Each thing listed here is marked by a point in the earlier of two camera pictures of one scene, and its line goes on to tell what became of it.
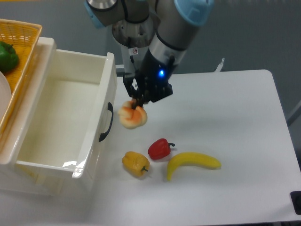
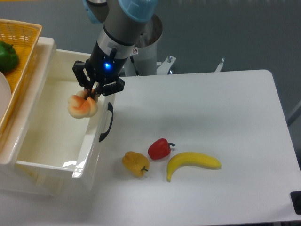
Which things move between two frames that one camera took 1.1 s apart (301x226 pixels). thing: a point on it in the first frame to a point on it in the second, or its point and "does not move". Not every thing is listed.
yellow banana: (192, 158) does not move
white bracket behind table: (218, 68) does not move
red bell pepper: (159, 149) does not move
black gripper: (153, 76) to (104, 68)
